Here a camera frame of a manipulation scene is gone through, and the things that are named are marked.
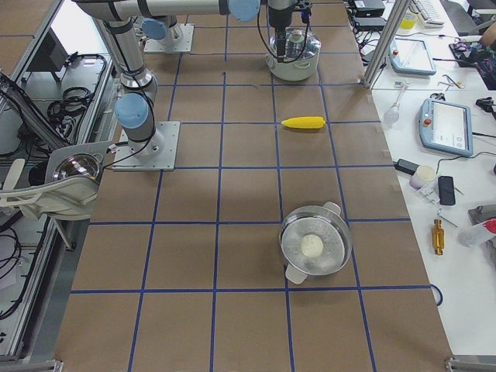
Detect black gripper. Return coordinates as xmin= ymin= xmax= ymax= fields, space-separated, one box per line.
xmin=268 ymin=5 xmax=288 ymax=62

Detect glass pot lid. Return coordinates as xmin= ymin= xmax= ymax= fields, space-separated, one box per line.
xmin=284 ymin=27 xmax=322 ymax=64

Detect yellow corn cob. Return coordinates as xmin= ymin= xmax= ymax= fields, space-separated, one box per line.
xmin=281 ymin=116 xmax=326 ymax=129

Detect steel steamer pot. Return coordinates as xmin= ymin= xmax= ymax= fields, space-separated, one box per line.
xmin=279 ymin=201 xmax=353 ymax=284

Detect far blue teach pendant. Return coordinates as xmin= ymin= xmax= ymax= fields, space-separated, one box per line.
xmin=389 ymin=38 xmax=436 ymax=76

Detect blue teach pendant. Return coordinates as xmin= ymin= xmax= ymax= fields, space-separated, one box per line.
xmin=418 ymin=98 xmax=474 ymax=157
xmin=389 ymin=38 xmax=436 ymax=76

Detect clear wine glass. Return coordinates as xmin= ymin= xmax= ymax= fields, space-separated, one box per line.
xmin=383 ymin=82 xmax=409 ymax=128

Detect black power adapter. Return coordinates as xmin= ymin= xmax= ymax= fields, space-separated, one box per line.
xmin=394 ymin=159 xmax=419 ymax=176

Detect near blue teach pendant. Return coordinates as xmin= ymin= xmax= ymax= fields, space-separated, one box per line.
xmin=418 ymin=98 xmax=474 ymax=157

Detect purple white cup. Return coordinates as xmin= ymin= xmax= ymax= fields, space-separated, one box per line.
xmin=409 ymin=165 xmax=436 ymax=190

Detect white steamed bun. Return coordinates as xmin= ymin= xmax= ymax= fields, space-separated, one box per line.
xmin=299 ymin=234 xmax=324 ymax=258

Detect black phone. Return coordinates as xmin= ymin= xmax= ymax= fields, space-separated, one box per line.
xmin=438 ymin=176 xmax=456 ymax=206

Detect glass dome lid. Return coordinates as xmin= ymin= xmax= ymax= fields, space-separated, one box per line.
xmin=52 ymin=153 xmax=100 ymax=181

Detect gold metal fitting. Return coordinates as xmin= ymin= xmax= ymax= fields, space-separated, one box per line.
xmin=432 ymin=219 xmax=445 ymax=256

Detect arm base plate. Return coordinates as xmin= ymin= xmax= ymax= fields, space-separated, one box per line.
xmin=110 ymin=121 xmax=181 ymax=171
xmin=143 ymin=22 xmax=195 ymax=54

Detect aluminium frame post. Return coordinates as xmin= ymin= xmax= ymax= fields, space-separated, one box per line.
xmin=362 ymin=0 xmax=411 ymax=88

